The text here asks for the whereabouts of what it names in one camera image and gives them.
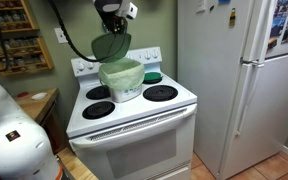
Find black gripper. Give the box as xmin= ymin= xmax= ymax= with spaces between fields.
xmin=98 ymin=9 xmax=129 ymax=35

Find green bin lid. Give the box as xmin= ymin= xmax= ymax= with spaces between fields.
xmin=91 ymin=32 xmax=132 ymax=64

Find pale green bin liner bag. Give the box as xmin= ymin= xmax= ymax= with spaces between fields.
xmin=98 ymin=57 xmax=146 ymax=91

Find green round pot holder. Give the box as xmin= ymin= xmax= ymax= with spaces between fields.
xmin=143 ymin=71 xmax=164 ymax=83

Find silver metal pot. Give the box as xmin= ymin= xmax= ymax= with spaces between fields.
xmin=109 ymin=82 xmax=144 ymax=104

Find white paper note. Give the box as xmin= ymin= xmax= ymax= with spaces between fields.
xmin=195 ymin=0 xmax=207 ymax=14

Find wooden spice rack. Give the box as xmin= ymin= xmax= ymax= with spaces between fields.
xmin=0 ymin=0 xmax=55 ymax=78

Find small white dish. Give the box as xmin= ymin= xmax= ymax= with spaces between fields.
xmin=30 ymin=92 xmax=48 ymax=101

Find white electric stove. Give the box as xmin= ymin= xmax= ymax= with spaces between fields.
xmin=66 ymin=46 xmax=198 ymax=180

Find white refrigerator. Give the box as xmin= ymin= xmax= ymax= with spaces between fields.
xmin=177 ymin=0 xmax=288 ymax=180

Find wooden side counter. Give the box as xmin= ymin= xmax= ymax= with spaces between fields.
xmin=13 ymin=88 xmax=60 ymax=123

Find yellow black fridge magnet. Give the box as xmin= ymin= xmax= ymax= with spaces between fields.
xmin=229 ymin=7 xmax=237 ymax=29

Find small red lid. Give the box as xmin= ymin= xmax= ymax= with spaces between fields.
xmin=16 ymin=91 xmax=30 ymax=99

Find light wooden robot table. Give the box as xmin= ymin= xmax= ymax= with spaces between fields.
xmin=55 ymin=147 xmax=99 ymax=180

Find photo collage on fridge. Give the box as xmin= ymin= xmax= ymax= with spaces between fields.
xmin=266 ymin=0 xmax=288 ymax=52

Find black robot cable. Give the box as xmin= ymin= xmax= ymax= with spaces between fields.
xmin=47 ymin=0 xmax=102 ymax=64

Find white wall switch plate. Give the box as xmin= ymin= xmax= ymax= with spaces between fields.
xmin=53 ymin=27 xmax=69 ymax=45

